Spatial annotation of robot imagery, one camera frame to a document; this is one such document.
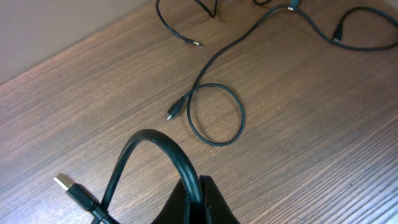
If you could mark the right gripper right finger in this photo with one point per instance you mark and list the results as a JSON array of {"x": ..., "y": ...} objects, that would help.
[{"x": 216, "y": 208}]

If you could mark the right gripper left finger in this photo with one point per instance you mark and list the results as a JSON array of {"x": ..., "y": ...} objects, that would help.
[{"x": 176, "y": 209}]

